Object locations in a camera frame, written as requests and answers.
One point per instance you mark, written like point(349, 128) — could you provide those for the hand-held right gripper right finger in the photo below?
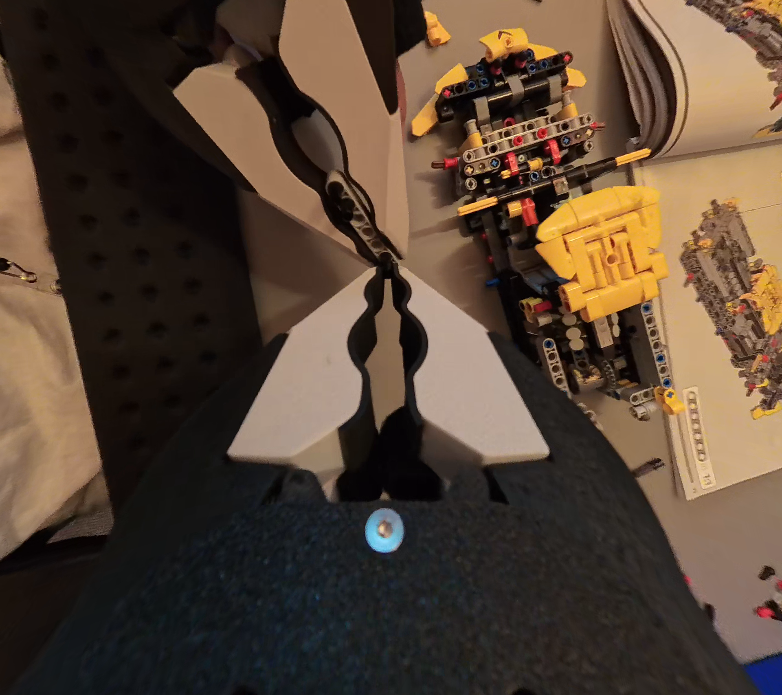
point(470, 395)

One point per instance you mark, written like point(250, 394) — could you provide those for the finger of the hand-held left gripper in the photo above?
point(354, 96)
point(232, 120)

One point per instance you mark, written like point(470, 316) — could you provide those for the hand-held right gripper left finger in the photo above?
point(305, 395)

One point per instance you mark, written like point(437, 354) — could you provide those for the black connector pin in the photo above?
point(386, 260)

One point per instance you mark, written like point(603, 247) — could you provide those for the grey desk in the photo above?
point(476, 4)

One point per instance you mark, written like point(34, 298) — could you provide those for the black dimpled armrest pad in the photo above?
point(122, 279)

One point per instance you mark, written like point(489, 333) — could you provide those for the partly built toy car model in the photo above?
point(605, 255)

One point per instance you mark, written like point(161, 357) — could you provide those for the open instruction booklet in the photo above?
point(696, 340)

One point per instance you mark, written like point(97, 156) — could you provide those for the large scatter of coloured pins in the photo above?
point(768, 610)

